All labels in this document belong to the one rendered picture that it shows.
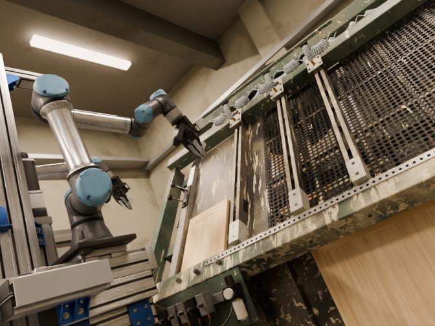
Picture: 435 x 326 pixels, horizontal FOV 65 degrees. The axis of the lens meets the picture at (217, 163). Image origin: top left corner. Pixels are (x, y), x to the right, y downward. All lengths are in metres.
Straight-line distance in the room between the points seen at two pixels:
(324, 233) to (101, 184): 0.87
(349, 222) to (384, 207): 0.14
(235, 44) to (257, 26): 0.47
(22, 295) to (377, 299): 1.32
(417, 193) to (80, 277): 1.13
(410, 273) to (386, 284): 0.10
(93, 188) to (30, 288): 0.36
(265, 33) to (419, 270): 3.49
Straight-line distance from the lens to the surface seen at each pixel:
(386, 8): 2.38
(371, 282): 1.68
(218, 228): 1.92
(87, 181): 1.21
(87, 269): 1.10
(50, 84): 1.41
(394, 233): 1.63
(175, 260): 2.03
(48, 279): 1.05
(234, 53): 4.92
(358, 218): 1.42
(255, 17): 4.70
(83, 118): 1.55
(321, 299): 1.77
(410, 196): 1.39
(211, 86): 5.06
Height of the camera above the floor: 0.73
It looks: 20 degrees up
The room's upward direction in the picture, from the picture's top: 23 degrees counter-clockwise
